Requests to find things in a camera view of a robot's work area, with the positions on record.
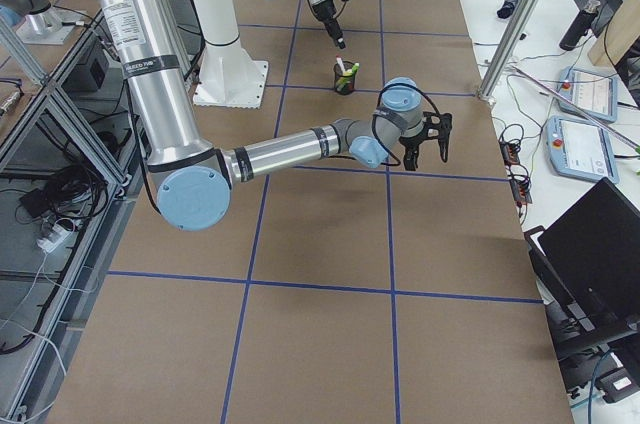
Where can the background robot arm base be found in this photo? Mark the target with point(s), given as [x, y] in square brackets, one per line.
[36, 21]

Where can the aluminium frame post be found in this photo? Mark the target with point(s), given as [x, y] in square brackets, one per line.
[505, 48]

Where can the near teach pendant tablet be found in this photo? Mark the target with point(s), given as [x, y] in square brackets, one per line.
[578, 149]

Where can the black water bottle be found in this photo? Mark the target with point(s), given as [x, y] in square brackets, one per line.
[580, 25]

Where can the black mesh pen cup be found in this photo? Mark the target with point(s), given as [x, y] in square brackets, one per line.
[337, 75]

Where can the black laptop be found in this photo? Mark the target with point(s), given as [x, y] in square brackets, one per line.
[594, 249]

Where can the orange black usb hub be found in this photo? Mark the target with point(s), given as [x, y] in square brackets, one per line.
[510, 153]

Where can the white power adapter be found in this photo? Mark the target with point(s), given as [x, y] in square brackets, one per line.
[56, 236]

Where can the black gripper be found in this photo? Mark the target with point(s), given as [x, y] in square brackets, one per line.
[326, 10]
[413, 143]

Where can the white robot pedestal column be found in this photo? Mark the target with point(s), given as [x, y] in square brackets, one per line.
[228, 76]

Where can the red capped white marker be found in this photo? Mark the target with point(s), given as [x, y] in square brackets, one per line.
[341, 65]

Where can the far teach pendant tablet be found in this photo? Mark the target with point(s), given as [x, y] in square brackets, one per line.
[595, 94]

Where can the green highlighter pen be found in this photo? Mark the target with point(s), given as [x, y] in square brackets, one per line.
[347, 83]

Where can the teach pendant tablet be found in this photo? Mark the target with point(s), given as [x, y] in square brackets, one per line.
[595, 94]
[578, 149]

